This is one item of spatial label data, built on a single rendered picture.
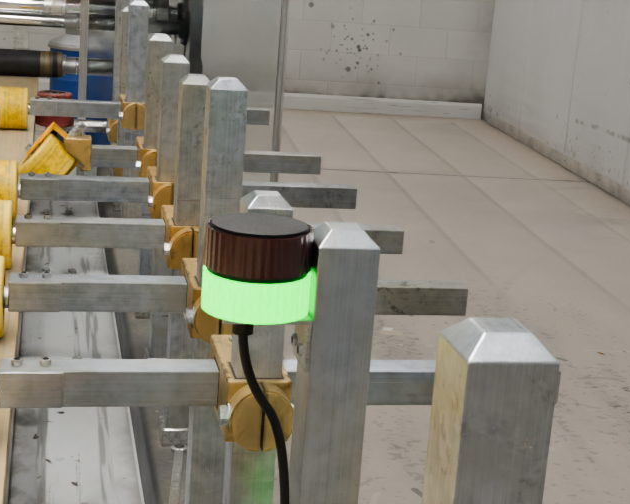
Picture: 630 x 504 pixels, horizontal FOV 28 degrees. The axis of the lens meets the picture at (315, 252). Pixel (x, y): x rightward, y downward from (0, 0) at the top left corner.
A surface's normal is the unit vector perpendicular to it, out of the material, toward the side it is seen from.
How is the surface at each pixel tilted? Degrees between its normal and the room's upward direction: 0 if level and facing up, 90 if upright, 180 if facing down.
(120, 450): 0
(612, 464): 0
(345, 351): 90
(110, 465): 0
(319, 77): 90
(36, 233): 90
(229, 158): 90
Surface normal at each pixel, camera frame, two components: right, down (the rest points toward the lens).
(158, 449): 0.07, -0.97
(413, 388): 0.20, 0.26
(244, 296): -0.15, 0.23
